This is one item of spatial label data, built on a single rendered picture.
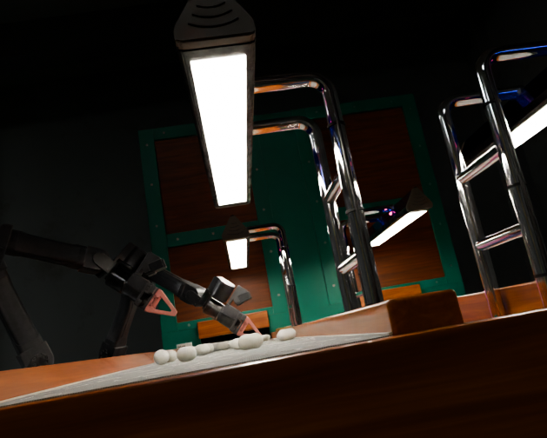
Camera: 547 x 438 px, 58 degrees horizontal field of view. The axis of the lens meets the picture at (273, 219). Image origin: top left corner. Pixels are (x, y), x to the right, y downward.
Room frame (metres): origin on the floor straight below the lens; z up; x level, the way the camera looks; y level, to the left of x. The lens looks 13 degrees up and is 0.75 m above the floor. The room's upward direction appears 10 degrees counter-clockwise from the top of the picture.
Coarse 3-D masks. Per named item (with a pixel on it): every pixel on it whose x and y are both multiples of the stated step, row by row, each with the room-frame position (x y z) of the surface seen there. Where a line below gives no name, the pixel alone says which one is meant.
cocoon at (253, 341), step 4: (240, 336) 0.72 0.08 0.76; (244, 336) 0.71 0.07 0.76; (248, 336) 0.71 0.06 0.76; (252, 336) 0.70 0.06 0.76; (256, 336) 0.70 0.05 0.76; (260, 336) 0.70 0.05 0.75; (240, 340) 0.71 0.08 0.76; (244, 340) 0.71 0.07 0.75; (248, 340) 0.70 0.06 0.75; (252, 340) 0.70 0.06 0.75; (256, 340) 0.70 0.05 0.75; (260, 340) 0.70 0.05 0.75; (240, 344) 0.71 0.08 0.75; (244, 344) 0.71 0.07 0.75; (248, 344) 0.70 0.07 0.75; (252, 344) 0.70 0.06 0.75; (256, 344) 0.70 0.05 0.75; (260, 344) 0.70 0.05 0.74; (244, 348) 0.71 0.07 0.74; (248, 348) 0.71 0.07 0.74
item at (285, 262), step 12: (252, 228) 1.60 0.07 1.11; (264, 228) 1.61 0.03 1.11; (276, 228) 1.62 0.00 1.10; (252, 240) 1.76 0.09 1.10; (276, 240) 1.77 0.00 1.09; (288, 252) 1.62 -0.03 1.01; (288, 264) 1.61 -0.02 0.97; (288, 276) 1.62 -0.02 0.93; (288, 288) 1.77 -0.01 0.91; (288, 300) 1.77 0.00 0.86; (300, 312) 1.63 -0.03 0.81
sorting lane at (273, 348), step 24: (312, 336) 0.79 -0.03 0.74; (336, 336) 0.58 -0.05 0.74; (360, 336) 0.44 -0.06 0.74; (384, 336) 0.37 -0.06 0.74; (192, 360) 0.69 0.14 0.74; (216, 360) 0.49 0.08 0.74; (240, 360) 0.39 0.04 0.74; (72, 384) 0.54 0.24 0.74; (96, 384) 0.42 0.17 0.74; (120, 384) 0.35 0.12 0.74
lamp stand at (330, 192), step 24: (312, 72) 0.64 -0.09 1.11; (336, 96) 0.65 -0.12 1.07; (264, 120) 0.80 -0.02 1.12; (288, 120) 0.80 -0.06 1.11; (312, 120) 0.81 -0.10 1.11; (336, 120) 0.65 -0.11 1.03; (312, 144) 0.81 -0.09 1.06; (336, 144) 0.65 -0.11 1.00; (336, 192) 0.74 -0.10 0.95; (336, 216) 0.80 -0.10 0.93; (360, 216) 0.65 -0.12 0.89; (336, 240) 0.80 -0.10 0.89; (360, 240) 0.65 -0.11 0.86; (336, 264) 0.81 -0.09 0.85; (360, 264) 0.66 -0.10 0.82
